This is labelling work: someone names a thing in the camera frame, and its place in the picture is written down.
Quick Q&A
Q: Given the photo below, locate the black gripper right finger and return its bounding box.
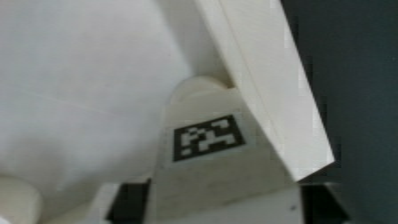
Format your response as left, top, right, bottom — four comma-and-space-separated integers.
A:
300, 183, 351, 224

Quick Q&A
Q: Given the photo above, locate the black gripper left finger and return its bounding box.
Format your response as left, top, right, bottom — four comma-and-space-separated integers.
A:
86, 181, 148, 224

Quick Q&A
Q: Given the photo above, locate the white square tabletop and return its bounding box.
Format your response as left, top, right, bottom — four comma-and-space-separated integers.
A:
0, 0, 280, 224

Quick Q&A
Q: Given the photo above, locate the white L-shaped obstacle wall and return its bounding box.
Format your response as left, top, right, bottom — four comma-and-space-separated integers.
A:
220, 0, 333, 180

